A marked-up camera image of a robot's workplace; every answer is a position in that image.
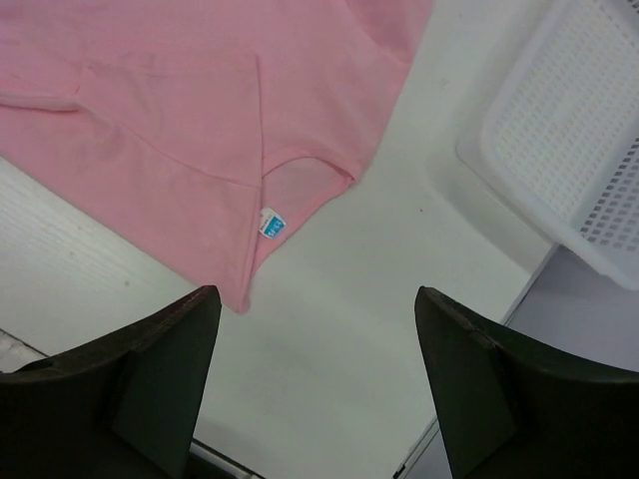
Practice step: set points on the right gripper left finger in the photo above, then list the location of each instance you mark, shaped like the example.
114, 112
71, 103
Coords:
124, 405

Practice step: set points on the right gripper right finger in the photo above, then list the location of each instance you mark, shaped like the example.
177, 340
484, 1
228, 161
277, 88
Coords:
510, 406

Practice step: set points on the pink t shirt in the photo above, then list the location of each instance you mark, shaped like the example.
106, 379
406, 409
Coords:
205, 133

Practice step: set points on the white plastic basket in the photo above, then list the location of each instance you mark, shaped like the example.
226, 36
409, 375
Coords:
559, 140

